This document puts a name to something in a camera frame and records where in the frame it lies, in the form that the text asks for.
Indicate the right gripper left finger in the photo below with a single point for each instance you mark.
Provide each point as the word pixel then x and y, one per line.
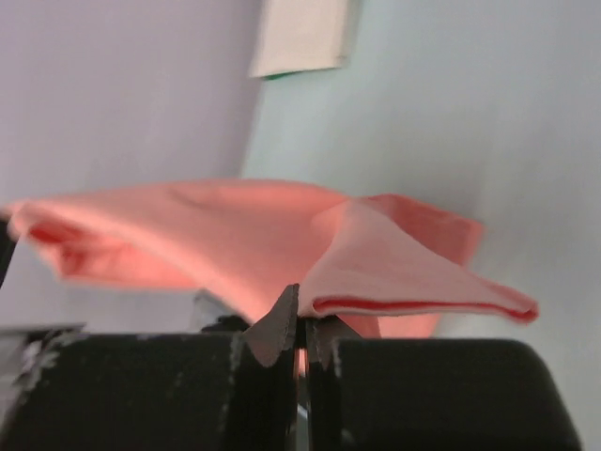
pixel 267 391

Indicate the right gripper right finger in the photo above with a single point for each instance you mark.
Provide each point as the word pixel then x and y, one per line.
pixel 336 403

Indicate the pink polo shirt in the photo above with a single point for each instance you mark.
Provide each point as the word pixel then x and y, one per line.
pixel 388 265

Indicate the folded white t shirt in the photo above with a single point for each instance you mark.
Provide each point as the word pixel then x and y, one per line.
pixel 304 34

